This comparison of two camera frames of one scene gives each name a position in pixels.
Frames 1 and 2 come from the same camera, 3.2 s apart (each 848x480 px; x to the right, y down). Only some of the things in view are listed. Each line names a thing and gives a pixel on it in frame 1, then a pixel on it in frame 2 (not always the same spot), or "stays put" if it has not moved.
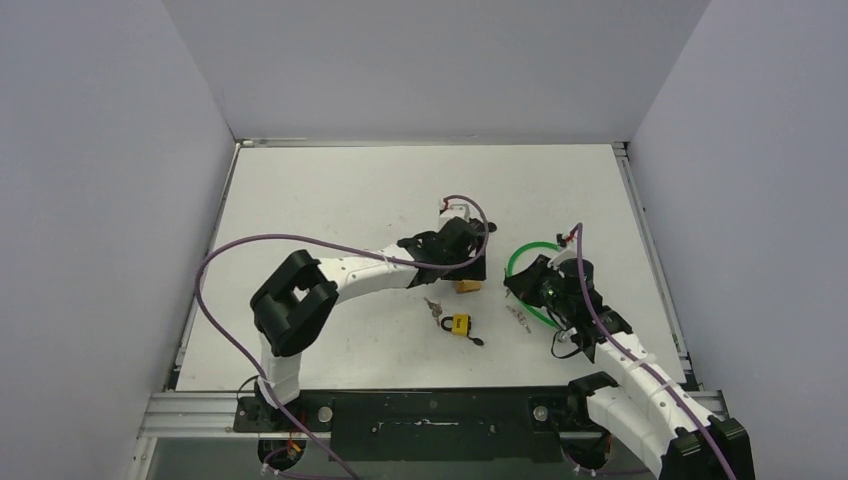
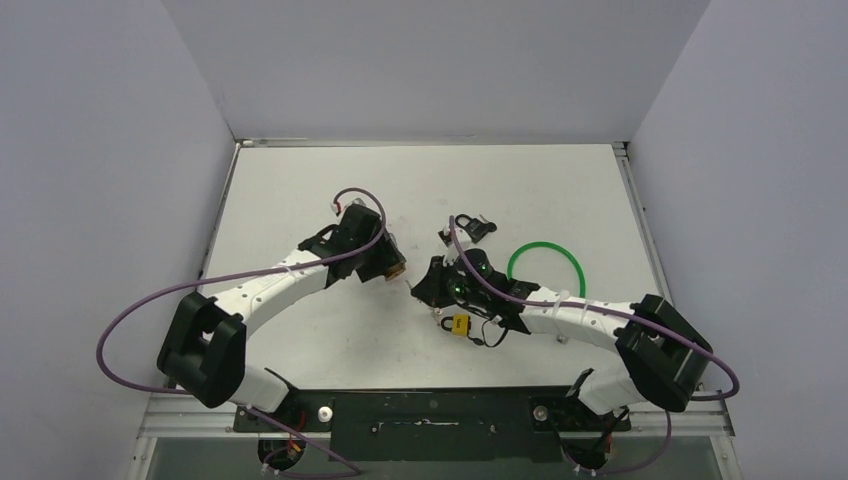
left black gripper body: x=473 y=270 -> x=377 y=260
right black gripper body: x=527 y=279 -> x=431 y=286
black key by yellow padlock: x=477 y=341 stays put
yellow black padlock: x=461 y=324 stays put
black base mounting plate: x=425 y=426 stays put
